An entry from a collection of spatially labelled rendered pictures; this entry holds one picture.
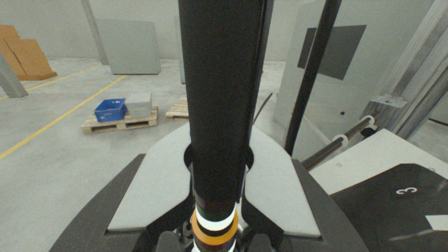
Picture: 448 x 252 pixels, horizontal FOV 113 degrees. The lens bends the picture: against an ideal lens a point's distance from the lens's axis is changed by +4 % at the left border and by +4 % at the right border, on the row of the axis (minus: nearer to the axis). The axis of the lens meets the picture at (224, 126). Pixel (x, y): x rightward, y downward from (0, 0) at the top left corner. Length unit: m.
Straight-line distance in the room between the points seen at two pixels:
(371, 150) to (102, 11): 13.22
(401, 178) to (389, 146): 0.26
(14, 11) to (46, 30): 1.30
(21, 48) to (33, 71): 0.70
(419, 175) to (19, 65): 8.66
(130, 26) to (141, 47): 0.71
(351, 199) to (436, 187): 0.08
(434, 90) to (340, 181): 0.48
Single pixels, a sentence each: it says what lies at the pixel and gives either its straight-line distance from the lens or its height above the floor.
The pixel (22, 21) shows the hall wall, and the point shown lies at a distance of 15.20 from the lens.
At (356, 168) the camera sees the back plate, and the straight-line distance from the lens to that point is 0.53.
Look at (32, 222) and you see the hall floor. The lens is 2.42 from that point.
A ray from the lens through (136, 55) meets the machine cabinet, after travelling 7.52.
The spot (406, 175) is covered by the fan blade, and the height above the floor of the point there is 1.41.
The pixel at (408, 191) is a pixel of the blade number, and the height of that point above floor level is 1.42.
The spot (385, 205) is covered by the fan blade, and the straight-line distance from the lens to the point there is 0.25.
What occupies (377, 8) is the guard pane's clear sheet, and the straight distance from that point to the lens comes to 1.16.
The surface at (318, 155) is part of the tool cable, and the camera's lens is 0.30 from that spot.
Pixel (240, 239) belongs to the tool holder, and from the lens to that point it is 0.21.
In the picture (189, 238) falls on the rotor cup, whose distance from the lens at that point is 0.37.
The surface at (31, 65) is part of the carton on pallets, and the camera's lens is 8.38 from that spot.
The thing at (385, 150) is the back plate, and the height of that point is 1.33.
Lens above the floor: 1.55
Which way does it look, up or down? 31 degrees down
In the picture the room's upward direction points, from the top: 3 degrees clockwise
